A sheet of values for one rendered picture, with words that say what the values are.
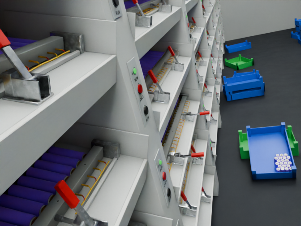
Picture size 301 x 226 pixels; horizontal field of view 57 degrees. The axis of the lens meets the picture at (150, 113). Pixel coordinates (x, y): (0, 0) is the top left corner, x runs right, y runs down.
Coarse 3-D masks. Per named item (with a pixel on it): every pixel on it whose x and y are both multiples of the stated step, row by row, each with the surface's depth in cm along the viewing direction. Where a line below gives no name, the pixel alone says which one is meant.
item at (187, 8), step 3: (186, 0) 125; (189, 0) 126; (192, 0) 136; (195, 0) 151; (186, 3) 116; (189, 3) 127; (192, 3) 138; (195, 3) 153; (186, 6) 117; (189, 6) 129; (192, 6) 140; (186, 9) 119; (189, 9) 131
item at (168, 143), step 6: (186, 96) 116; (180, 102) 111; (180, 108) 106; (186, 108) 110; (180, 114) 102; (186, 114) 105; (174, 120) 97; (174, 126) 94; (174, 132) 90; (168, 138) 87; (168, 144) 84; (168, 150) 81
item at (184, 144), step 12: (180, 96) 118; (192, 96) 118; (192, 108) 112; (180, 132) 95; (192, 132) 96; (180, 144) 88; (168, 168) 78; (180, 168) 78; (180, 180) 73; (180, 192) 70
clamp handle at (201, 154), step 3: (180, 153) 79; (192, 153) 78; (195, 153) 78; (198, 153) 78; (201, 153) 77; (180, 156) 79; (183, 156) 79; (186, 156) 78; (189, 156) 78; (192, 156) 78; (195, 156) 77; (198, 156) 77; (201, 156) 77
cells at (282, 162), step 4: (276, 156) 140; (280, 156) 140; (284, 156) 139; (288, 156) 138; (276, 160) 140; (280, 160) 139; (284, 160) 138; (288, 160) 137; (276, 164) 137; (280, 164) 137; (284, 164) 136; (288, 164) 135; (276, 168) 136; (280, 168) 135; (284, 168) 135; (288, 168) 134
